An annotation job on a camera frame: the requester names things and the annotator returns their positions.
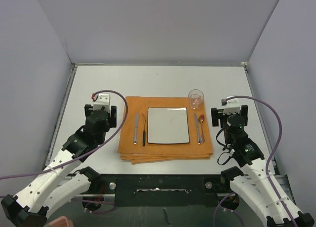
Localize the green handled gold fork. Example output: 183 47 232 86
142 113 146 146

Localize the pink box corner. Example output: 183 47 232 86
47 216 74 227

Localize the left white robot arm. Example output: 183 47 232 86
1 104 117 227

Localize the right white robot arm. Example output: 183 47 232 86
211 106 315 227

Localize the copper bowl spoon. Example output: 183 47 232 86
198 114 205 143

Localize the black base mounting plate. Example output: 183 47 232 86
82 174 231 207

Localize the green handled silver knife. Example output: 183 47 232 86
194 113 202 145

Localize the clear drinking glass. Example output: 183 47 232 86
188 89 204 109

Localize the orange cloth placemat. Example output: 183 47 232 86
118 96 214 164

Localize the aluminium frame rail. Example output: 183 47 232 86
19 174 303 227

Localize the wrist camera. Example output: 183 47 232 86
226 114 245 135
91 93 111 113

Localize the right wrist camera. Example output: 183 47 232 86
226 114 245 135

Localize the white square plate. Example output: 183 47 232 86
147 107 190 145

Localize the silver butter knife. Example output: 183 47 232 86
133 113 139 144

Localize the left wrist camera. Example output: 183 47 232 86
91 93 111 113

